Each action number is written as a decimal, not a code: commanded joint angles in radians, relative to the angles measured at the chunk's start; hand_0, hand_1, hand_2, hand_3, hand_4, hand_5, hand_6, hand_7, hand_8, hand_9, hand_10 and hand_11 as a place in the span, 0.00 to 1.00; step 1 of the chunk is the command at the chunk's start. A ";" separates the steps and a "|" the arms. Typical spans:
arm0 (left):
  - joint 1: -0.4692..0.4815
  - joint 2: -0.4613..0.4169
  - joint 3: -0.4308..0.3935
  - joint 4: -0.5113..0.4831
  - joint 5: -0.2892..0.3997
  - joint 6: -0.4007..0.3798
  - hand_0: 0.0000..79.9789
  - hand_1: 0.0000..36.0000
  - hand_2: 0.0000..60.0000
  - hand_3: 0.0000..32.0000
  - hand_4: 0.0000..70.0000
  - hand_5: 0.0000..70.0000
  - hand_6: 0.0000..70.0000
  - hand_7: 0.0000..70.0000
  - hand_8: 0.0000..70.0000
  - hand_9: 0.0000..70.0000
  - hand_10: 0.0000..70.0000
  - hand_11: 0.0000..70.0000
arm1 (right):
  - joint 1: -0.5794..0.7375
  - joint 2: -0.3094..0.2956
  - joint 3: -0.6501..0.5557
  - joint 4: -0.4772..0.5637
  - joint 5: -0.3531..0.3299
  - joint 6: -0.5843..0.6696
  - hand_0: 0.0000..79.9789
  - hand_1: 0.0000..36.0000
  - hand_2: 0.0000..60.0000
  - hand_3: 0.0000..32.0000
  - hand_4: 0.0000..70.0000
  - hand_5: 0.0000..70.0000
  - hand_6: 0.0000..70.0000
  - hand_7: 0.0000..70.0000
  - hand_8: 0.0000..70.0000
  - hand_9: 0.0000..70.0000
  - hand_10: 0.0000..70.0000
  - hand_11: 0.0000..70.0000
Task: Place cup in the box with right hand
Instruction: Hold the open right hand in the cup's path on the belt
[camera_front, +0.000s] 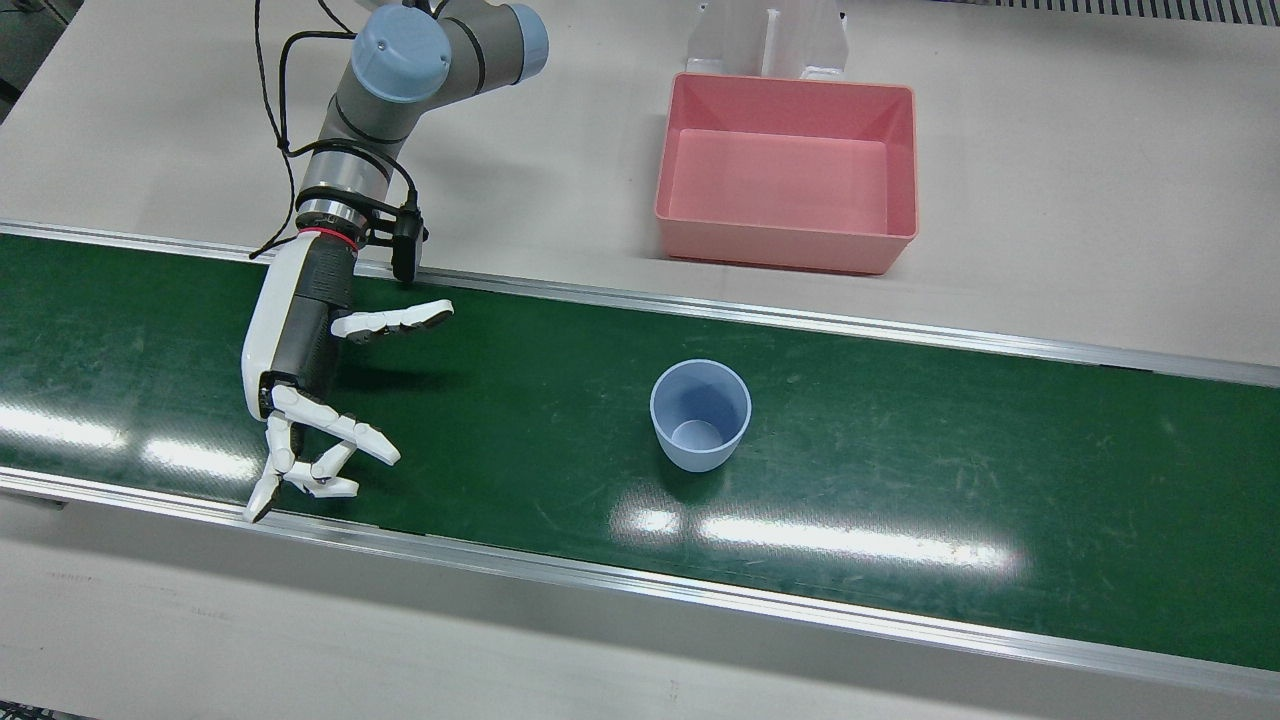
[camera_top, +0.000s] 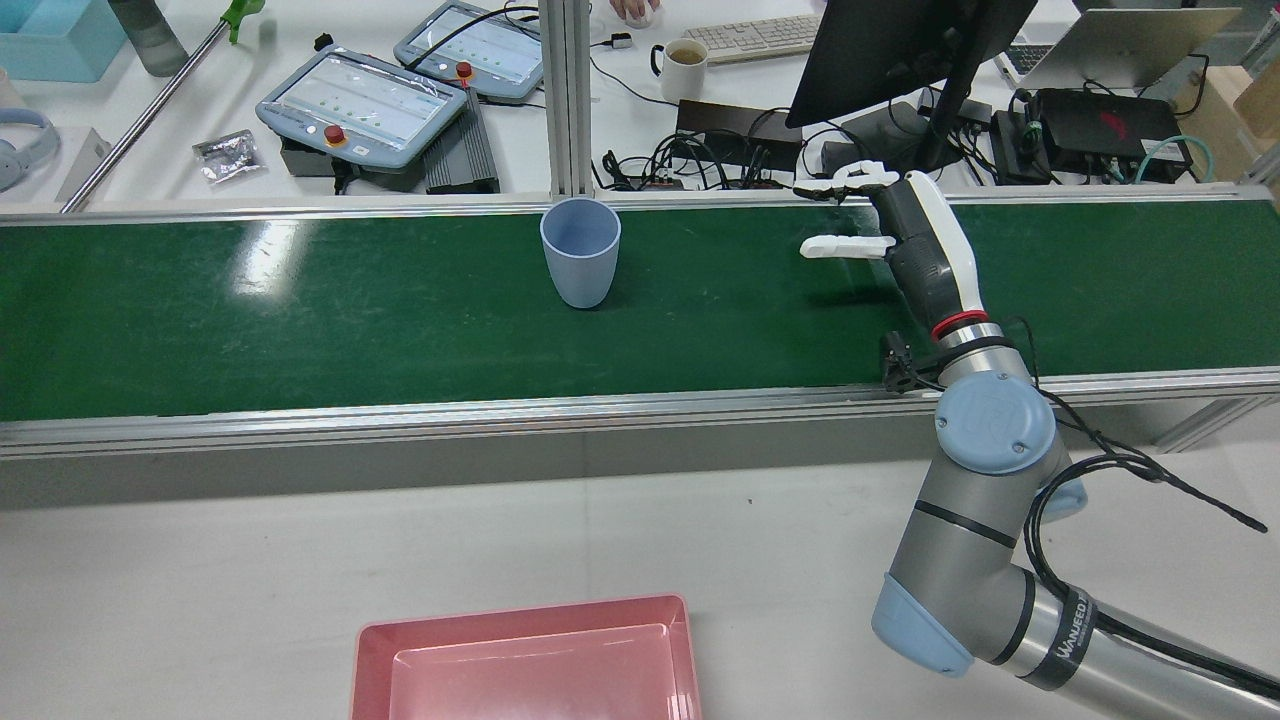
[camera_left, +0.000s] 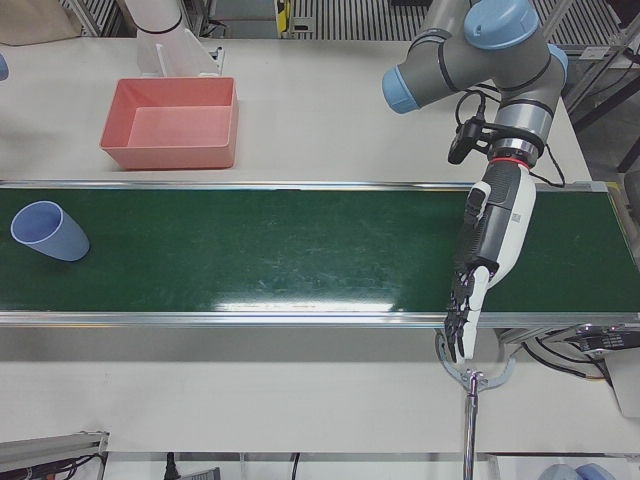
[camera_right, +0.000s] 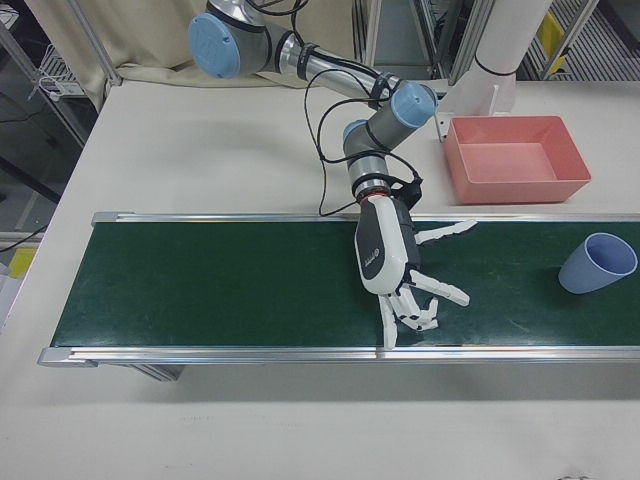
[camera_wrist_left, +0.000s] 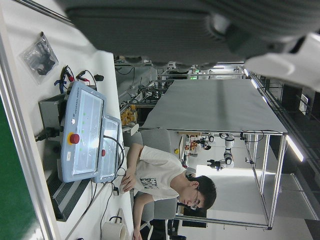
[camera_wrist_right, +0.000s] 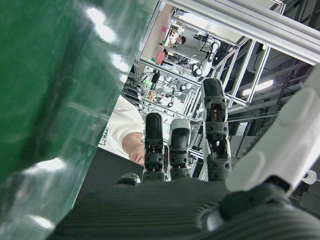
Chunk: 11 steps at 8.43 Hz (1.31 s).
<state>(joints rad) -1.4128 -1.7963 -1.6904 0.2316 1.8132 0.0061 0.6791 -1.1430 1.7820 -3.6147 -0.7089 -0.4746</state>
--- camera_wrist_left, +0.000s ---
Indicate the white computer mouse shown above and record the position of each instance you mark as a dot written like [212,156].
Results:
[121,189]

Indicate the clear bag of parts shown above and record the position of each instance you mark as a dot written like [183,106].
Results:
[37,55]

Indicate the grey-blue robot teach pendant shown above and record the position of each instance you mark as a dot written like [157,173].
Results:
[110,140]
[82,130]

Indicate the aluminium cage frame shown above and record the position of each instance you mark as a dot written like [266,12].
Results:
[282,150]

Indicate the aluminium conveyor side rail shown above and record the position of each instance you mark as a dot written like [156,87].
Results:
[27,150]

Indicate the small black plug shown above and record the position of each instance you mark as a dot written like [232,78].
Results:
[99,77]

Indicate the grey office chair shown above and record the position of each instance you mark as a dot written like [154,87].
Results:
[155,137]

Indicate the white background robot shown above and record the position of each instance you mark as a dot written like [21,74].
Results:
[228,150]

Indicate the ceiling light strip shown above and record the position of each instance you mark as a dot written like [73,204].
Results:
[295,148]

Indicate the orange parts on shelf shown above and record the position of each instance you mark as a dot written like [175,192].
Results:
[127,115]

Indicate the dark grey metal box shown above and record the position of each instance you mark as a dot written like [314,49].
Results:
[50,112]

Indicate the red black alligator clip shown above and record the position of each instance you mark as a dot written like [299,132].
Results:
[65,72]
[85,75]

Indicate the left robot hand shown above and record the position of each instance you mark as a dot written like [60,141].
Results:
[175,30]

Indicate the green conveyor belt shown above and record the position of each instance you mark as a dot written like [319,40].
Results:
[12,200]

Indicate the person in white t-shirt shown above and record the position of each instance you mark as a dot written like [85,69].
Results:
[155,170]

